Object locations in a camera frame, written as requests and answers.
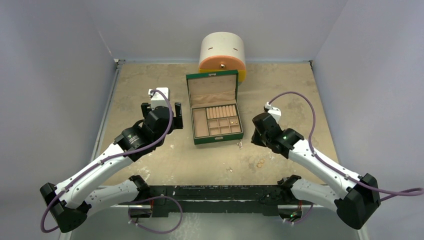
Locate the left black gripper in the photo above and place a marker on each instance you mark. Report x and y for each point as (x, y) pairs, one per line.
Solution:
(176, 123)

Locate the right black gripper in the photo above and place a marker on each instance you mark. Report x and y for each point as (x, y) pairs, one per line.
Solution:
(257, 139)

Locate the green jewelry tray insert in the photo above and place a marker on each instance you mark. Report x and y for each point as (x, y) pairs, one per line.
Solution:
(214, 121)

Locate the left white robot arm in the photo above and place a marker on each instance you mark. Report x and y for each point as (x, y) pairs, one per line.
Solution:
(72, 201)

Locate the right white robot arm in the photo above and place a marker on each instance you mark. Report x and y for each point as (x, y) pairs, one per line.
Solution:
(345, 192)

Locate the green jewelry box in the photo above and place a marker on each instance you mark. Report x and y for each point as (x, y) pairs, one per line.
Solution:
(213, 102)

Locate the silver earring near box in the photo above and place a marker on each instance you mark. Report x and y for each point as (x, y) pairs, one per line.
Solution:
(240, 144)

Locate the white orange round drawer box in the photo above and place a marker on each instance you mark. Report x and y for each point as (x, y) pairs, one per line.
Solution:
(223, 51)

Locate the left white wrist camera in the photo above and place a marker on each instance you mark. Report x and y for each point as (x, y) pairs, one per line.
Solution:
(159, 97)

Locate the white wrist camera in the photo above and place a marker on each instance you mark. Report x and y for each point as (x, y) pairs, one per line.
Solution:
(273, 111)
(159, 97)

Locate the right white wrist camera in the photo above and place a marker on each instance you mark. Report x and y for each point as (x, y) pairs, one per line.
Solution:
(273, 111)

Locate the aluminium frame rail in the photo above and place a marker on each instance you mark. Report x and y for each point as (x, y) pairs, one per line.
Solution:
(103, 124)

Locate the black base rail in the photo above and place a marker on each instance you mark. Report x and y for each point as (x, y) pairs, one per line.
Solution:
(267, 200)

